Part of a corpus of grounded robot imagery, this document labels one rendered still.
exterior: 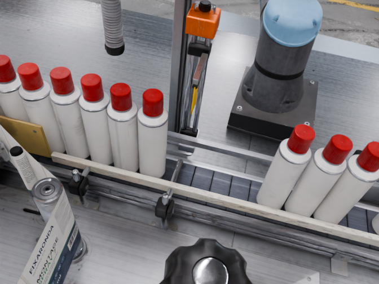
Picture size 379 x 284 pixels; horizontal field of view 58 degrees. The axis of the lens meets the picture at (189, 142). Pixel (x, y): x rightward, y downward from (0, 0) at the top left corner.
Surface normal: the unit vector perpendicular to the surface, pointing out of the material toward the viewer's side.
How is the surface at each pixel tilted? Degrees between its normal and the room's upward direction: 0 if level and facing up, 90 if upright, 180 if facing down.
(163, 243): 0
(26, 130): 90
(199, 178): 0
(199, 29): 90
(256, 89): 74
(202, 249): 12
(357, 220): 0
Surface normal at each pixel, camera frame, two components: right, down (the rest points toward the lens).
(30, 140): -0.24, 0.73
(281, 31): -0.54, 0.59
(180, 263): -0.25, -0.63
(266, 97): -0.43, 0.43
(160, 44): 0.09, -0.65
